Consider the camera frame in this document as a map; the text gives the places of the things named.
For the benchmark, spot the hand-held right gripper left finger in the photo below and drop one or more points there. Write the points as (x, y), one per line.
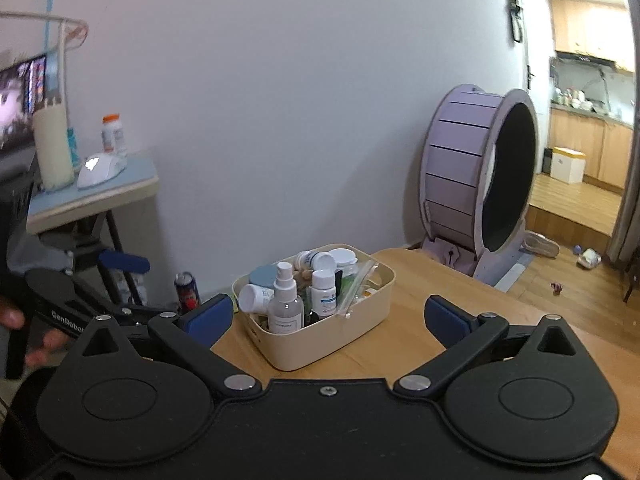
(210, 317)

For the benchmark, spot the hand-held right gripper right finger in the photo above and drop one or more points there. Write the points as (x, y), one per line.
(445, 317)

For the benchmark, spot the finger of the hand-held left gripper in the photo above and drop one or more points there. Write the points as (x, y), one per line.
(112, 307)
(125, 262)

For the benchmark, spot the white bottle with red label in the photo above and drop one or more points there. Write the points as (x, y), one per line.
(255, 299)

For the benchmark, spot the clear spray bottle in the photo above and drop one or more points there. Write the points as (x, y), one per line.
(286, 310)

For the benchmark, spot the clear bag with green contents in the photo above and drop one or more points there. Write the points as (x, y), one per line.
(357, 285)

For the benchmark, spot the cream plastic basket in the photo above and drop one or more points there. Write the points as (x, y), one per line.
(320, 345)

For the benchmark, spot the small white pill bottle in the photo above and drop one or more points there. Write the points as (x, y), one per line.
(322, 297)

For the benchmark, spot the person's left hand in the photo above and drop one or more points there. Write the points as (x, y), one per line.
(50, 347)

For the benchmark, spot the pale plastic bundle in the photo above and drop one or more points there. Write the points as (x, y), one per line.
(120, 285)

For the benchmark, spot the red drink can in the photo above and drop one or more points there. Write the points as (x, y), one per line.
(187, 292)

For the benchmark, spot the wooden desk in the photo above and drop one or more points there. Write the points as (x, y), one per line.
(400, 310)

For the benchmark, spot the jar with blue lid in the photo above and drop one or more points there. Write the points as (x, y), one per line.
(260, 276)

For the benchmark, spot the side table with pale top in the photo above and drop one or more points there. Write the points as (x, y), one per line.
(100, 195)

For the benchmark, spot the grey slipper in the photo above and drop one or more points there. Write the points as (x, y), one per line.
(542, 246)

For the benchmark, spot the teal tube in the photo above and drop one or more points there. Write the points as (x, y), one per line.
(74, 150)

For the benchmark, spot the white bottle with orange cap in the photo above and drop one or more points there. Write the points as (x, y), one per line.
(114, 137)

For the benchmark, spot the white slipper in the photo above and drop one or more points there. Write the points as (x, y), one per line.
(590, 258)

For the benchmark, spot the purple cat wheel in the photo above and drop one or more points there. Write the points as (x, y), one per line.
(455, 160)

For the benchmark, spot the white box with yellow lid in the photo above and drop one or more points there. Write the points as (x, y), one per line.
(567, 167)

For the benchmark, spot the grey hanging clothes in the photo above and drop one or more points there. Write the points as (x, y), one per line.
(630, 210)

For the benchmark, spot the wooden kitchen base cabinet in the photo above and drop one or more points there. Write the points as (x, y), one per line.
(610, 150)

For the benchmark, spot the group of kitchen dishes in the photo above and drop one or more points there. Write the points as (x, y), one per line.
(580, 100)

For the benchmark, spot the range hood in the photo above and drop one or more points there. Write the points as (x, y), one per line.
(585, 60)

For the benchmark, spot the white door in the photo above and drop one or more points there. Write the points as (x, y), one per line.
(537, 35)

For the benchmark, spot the black wall hanging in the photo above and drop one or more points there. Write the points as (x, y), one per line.
(514, 15)

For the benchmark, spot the wooden kitchen wall cabinet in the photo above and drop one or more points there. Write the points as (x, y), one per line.
(585, 25)

